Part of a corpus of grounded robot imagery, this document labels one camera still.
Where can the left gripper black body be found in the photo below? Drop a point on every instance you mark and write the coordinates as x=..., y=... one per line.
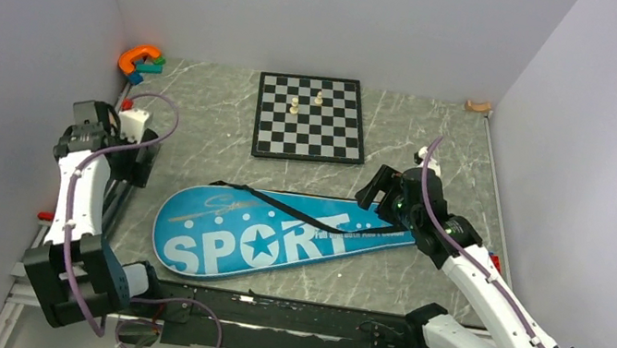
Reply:
x=124, y=167

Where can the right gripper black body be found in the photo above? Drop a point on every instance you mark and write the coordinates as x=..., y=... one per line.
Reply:
x=393, y=203

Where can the blue racket cover bag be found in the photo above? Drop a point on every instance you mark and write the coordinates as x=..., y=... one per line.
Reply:
x=208, y=232

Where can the black shuttlecock tube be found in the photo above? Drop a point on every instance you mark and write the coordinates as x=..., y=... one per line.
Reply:
x=116, y=195

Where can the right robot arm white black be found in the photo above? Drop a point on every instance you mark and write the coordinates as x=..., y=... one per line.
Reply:
x=455, y=248

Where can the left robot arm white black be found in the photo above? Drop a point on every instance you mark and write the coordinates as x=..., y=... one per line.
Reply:
x=74, y=273

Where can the orange green toy blocks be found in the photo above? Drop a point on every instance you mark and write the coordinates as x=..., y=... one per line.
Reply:
x=140, y=60

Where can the colourful toy brick stack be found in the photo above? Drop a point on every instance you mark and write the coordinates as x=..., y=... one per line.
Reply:
x=496, y=262

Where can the small wooden piece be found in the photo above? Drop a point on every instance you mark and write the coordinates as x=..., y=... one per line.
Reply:
x=478, y=107

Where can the black white chessboard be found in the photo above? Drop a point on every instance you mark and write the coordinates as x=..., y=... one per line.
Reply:
x=332, y=132

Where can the white chess piece right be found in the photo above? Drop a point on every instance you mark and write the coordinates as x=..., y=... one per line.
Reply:
x=319, y=98

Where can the white chess piece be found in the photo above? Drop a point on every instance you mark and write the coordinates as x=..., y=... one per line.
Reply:
x=319, y=98
x=294, y=106

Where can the white chess piece left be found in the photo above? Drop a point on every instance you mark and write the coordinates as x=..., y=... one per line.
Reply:
x=294, y=106

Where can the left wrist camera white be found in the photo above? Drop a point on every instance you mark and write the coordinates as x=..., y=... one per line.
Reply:
x=133, y=121

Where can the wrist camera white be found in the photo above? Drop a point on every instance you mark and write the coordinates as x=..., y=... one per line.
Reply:
x=422, y=157
x=133, y=121

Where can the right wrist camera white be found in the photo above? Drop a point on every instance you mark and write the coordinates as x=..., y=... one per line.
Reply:
x=422, y=157

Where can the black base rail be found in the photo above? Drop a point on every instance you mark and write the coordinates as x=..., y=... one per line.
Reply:
x=207, y=315

